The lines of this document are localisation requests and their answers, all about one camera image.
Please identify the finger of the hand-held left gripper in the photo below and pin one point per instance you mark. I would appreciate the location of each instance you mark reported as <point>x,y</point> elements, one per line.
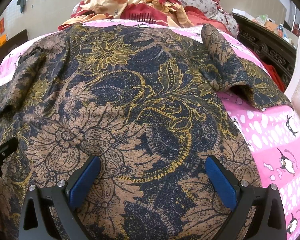
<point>1,152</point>

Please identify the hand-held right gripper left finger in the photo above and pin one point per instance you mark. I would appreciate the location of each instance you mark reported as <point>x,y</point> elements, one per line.
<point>86,180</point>

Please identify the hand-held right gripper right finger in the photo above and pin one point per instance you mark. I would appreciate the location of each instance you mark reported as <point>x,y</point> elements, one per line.
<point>220,183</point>

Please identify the brown navy floral batik shirt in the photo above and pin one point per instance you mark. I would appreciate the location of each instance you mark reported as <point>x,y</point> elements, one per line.
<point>130,105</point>

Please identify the pink penguin print bedsheet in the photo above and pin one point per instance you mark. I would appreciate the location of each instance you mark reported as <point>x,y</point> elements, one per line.
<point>272,140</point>

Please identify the red cloth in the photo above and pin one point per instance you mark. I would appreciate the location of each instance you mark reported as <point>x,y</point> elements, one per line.
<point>271,73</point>

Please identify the dark carved wooden headboard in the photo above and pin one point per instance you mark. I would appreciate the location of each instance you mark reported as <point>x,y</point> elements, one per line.
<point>267,47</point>

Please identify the green hanging cloth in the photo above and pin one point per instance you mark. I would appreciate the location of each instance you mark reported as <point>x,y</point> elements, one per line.
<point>22,1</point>

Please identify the brown cardboard box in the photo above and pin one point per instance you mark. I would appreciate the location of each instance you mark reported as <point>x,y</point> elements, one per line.
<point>270,25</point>

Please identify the clear plastic bag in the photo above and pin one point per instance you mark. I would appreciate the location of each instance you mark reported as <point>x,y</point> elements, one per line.
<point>263,18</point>

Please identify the black comb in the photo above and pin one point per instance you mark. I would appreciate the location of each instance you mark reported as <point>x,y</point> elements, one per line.
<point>142,18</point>

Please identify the white box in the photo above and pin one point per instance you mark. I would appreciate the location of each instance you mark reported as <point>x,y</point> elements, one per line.
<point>242,12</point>

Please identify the red orange floral blanket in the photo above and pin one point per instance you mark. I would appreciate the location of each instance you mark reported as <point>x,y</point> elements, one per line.
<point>145,7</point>

